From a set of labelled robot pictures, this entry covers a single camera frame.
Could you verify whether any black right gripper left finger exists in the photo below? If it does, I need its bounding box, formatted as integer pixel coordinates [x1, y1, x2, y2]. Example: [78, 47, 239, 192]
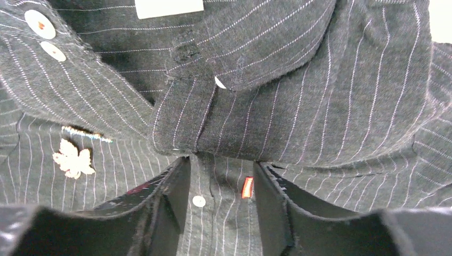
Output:
[1, 157, 191, 255]

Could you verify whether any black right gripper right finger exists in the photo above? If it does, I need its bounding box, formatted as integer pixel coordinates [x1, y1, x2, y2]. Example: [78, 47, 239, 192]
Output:
[253, 163, 451, 255]

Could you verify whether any black pinstriped button shirt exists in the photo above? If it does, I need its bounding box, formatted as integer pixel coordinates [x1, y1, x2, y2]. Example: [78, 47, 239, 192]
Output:
[1, 1, 451, 255]

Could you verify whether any pink gold brooch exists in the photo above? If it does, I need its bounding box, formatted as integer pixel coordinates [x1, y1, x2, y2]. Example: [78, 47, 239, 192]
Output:
[52, 139, 95, 180]

